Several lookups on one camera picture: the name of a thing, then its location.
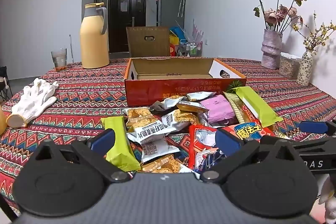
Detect wire rack with bottles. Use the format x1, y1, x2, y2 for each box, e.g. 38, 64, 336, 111
179, 40, 202, 57

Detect dried pink rose bouquet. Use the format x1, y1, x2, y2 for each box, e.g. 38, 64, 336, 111
247, 0, 307, 31

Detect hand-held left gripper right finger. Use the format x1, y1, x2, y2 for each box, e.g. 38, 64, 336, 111
199, 128, 302, 184

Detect yellow object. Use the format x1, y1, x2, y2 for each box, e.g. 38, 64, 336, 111
0, 106, 7, 135

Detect orange cardboard box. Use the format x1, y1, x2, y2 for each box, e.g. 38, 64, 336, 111
124, 57, 247, 107

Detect pile of white cracker packets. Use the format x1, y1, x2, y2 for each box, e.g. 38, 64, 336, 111
123, 91, 218, 173

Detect brown cardboard box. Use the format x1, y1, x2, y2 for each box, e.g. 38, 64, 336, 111
126, 27, 171, 58

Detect red cartoon snack packet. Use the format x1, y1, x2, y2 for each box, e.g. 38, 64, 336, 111
188, 125, 229, 172

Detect pink feathery decoration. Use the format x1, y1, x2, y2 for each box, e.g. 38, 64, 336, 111
192, 20, 204, 42

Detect white cloth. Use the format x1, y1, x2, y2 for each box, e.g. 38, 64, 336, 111
6, 78, 59, 128

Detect clear drinking glass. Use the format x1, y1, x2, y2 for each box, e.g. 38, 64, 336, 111
51, 48, 68, 72

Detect pink snack packet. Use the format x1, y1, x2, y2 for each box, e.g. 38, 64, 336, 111
200, 94, 239, 126

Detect red packet with blue label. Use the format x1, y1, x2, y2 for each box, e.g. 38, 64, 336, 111
222, 122, 276, 142

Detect pink textured vase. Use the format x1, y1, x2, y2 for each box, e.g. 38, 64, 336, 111
261, 29, 283, 70

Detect gold red snack packet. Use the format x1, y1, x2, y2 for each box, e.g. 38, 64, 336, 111
225, 93, 254, 125

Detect floral slim vase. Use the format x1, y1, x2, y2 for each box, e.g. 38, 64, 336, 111
297, 50, 313, 87

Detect grey refrigerator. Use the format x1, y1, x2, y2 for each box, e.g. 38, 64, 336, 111
157, 0, 185, 29

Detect clear food storage container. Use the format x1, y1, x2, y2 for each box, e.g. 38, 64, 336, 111
279, 52, 302, 79

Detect green snack packet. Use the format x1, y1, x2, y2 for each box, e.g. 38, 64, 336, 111
224, 86, 283, 128
101, 116, 141, 172

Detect pink printed clothing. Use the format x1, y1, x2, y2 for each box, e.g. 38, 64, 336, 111
310, 175, 336, 224

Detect dark entrance door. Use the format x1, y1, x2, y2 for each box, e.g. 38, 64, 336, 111
108, 0, 147, 54

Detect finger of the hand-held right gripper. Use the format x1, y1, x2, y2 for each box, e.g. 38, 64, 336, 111
299, 120, 336, 135
290, 138, 336, 154

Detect yellow blossom branches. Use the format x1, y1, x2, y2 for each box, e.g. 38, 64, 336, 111
293, 11, 336, 51

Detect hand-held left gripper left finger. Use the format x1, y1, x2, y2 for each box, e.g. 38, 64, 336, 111
28, 129, 132, 184

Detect yellow thermos jug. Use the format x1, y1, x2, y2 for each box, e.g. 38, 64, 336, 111
80, 3, 110, 69

